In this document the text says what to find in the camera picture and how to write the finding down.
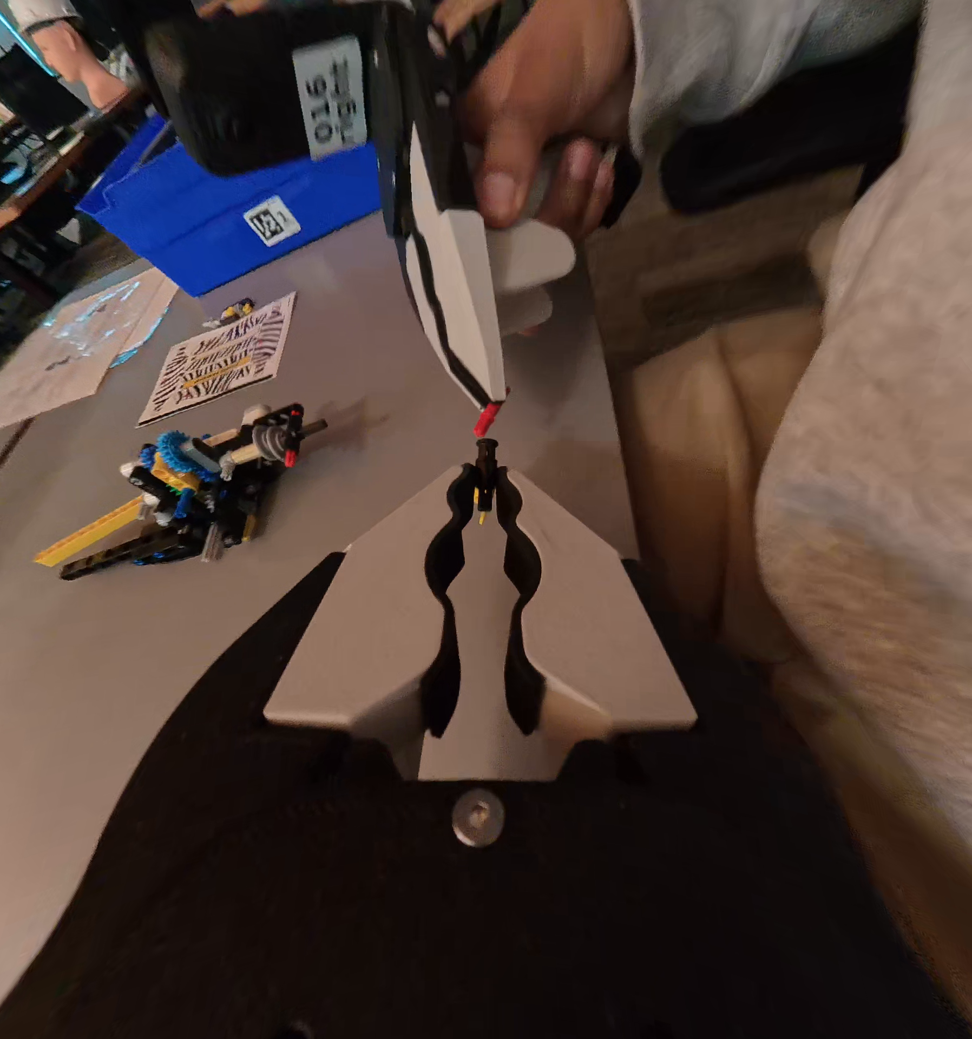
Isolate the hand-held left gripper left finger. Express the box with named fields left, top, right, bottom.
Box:
left=262, top=464, right=464, bottom=782

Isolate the person's right forearm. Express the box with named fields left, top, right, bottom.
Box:
left=628, top=0, right=925, bottom=157

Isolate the person's right hand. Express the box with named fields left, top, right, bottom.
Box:
left=433, top=0, right=641, bottom=238

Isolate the brown wooden desk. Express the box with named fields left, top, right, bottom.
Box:
left=0, top=85, right=148, bottom=253

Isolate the clear plastic bag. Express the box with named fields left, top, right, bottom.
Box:
left=43, top=280, right=170, bottom=370

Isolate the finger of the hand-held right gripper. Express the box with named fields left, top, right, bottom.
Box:
left=411, top=126, right=510, bottom=405
left=397, top=227, right=491, bottom=409

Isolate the black lego pin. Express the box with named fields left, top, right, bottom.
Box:
left=473, top=438, right=502, bottom=525

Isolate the lego vehicle model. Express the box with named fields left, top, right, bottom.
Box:
left=34, top=402, right=330, bottom=582

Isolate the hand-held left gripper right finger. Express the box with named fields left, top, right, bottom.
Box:
left=498, top=466, right=698, bottom=782

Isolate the blue plastic bin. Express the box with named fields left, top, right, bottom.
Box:
left=76, top=114, right=383, bottom=298

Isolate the striped sticker sheet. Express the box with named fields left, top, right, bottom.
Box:
left=135, top=292, right=299, bottom=429

